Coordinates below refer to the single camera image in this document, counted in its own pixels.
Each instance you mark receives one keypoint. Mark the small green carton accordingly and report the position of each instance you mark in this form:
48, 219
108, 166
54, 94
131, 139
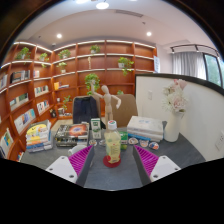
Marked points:
124, 140

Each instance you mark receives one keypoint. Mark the black curtain rail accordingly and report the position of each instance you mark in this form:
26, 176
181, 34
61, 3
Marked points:
193, 45

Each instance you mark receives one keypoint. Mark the tall white green carton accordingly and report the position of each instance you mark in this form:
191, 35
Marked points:
96, 128

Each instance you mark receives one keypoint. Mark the white book stack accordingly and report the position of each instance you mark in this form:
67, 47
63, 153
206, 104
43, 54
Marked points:
145, 126

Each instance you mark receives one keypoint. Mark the small painted stone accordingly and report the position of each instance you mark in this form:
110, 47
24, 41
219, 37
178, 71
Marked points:
101, 142
133, 140
153, 145
144, 143
93, 142

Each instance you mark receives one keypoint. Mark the pink white flower bouquet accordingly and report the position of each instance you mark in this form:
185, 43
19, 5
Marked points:
175, 98

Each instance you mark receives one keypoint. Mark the navy blue chair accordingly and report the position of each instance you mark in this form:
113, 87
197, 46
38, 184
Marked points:
85, 110

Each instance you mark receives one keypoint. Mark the colourful book stack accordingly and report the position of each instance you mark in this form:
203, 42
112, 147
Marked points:
38, 136

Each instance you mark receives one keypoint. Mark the dark galaxy-cover book stack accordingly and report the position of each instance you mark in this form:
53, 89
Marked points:
71, 133

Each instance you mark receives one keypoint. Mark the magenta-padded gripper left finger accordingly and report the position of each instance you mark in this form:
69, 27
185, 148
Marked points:
65, 166

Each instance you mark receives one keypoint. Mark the grey curtain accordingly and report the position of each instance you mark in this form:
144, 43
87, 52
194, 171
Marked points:
188, 65

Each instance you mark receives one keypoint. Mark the white partition with black edge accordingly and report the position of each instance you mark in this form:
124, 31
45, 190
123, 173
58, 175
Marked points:
203, 116

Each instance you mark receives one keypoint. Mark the window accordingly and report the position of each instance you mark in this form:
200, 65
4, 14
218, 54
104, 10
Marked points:
213, 68

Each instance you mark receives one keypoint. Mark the wooden artist mannequin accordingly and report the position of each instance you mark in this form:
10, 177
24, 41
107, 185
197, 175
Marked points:
108, 100

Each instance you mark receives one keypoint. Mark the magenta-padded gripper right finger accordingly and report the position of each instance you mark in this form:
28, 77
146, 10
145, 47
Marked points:
161, 166

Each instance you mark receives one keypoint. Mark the white vase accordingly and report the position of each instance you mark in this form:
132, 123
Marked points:
172, 128

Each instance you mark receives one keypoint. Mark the wooden shelf unit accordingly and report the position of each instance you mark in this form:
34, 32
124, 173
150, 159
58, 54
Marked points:
110, 75

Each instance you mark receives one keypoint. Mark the clear bottle with yellow drink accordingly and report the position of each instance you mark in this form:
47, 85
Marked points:
112, 146

